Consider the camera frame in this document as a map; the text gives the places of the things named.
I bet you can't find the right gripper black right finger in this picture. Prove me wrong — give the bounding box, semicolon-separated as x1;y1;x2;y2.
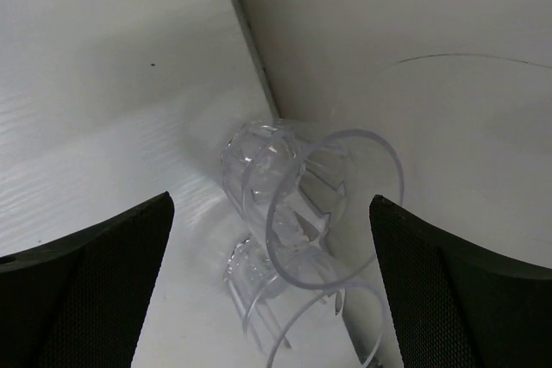
369;196;551;367

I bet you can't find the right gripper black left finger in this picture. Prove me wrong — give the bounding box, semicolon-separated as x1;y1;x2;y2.
1;193;174;367

